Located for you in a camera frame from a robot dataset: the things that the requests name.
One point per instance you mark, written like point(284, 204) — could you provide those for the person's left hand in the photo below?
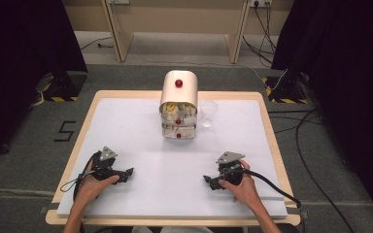
point(92, 187)

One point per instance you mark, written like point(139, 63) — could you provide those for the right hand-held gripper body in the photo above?
point(231, 171)

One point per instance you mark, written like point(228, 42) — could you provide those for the black curtain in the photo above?
point(19, 64)
point(346, 81)

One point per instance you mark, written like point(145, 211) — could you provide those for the cream drawer cabinet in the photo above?
point(178, 92)

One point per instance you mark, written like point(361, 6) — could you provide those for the wooden table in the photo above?
point(280, 168)

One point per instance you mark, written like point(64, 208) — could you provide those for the person's light clothing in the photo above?
point(171, 230)

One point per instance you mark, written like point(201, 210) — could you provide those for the black stand base striped tape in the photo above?
point(286, 89)
point(65, 87)

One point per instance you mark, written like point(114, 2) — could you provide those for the wooden desk frame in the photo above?
point(121, 39)

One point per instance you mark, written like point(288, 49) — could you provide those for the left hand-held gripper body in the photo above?
point(105, 170)

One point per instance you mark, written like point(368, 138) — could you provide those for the translucent drawer with red knob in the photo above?
point(178, 113)
point(178, 132)

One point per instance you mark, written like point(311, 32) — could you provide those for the person's right hand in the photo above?
point(244, 191)

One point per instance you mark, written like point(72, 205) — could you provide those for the white table mat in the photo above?
point(162, 161)

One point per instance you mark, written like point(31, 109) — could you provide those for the clear plastic cup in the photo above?
point(208, 111)

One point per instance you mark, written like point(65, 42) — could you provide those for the white wall power outlet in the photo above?
point(260, 2)

